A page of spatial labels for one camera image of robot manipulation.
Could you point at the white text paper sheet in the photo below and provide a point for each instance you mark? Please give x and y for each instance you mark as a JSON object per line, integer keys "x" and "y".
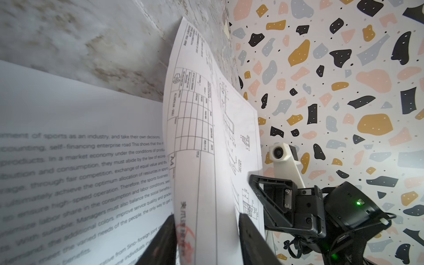
{"x": 84, "y": 176}

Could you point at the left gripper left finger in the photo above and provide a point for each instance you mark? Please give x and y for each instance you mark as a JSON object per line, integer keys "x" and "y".
{"x": 162, "y": 249}

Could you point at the white technical drawing sheet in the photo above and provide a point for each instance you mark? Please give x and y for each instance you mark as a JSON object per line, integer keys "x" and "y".
{"x": 211, "y": 139}

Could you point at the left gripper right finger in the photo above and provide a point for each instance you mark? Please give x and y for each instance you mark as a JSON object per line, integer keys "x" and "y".
{"x": 254, "y": 248}

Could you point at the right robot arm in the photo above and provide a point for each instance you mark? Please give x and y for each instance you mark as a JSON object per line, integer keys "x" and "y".
{"x": 336, "y": 222}

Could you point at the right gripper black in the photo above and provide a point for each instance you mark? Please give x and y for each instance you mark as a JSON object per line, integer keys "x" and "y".
{"x": 288, "y": 209}

